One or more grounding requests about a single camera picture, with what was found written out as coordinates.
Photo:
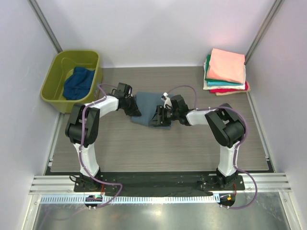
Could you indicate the teal folded t-shirt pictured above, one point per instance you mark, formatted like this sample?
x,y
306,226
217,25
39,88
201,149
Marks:
x,y
222,83

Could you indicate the white folded t-shirt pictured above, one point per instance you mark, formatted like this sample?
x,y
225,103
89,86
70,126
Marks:
x,y
206,87

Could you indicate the olive green plastic basket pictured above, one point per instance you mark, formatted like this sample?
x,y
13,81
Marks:
x,y
61,68

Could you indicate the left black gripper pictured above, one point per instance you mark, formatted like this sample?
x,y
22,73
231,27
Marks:
x,y
134,110

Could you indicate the white slotted cable duct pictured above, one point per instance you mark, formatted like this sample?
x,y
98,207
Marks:
x,y
91,199

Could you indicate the pink folded t-shirt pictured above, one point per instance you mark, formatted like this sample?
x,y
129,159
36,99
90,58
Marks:
x,y
226,66

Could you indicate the aluminium frame post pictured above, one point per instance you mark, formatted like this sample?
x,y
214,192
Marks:
x,y
274,9
42,19

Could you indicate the dark blue t-shirt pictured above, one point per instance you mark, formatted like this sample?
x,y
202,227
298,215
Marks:
x,y
78,85

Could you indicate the red folded t-shirt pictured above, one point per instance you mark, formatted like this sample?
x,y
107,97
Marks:
x,y
221,90

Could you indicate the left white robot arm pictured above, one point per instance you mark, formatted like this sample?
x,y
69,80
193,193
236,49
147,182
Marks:
x,y
83,126

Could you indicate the right aluminium frame post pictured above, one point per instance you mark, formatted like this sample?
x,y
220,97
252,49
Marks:
x,y
274,9

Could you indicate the tan folded t-shirt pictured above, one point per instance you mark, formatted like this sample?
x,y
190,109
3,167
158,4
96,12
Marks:
x,y
247,89

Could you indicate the grey-blue t-shirt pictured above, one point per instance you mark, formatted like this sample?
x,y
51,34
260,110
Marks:
x,y
147,103

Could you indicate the aluminium rail extrusion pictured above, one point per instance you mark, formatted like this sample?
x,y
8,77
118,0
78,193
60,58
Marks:
x,y
61,184

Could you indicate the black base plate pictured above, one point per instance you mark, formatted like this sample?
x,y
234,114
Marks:
x,y
157,184

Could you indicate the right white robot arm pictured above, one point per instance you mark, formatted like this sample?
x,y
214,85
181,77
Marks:
x,y
227,126

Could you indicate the left aluminium frame post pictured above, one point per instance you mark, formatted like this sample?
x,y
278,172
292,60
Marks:
x,y
42,19

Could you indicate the green folded t-shirt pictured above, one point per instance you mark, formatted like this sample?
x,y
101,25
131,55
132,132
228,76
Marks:
x,y
207,64

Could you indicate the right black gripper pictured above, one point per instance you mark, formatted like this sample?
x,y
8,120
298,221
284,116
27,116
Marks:
x,y
158,120

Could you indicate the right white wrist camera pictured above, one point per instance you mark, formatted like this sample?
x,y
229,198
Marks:
x,y
167,100

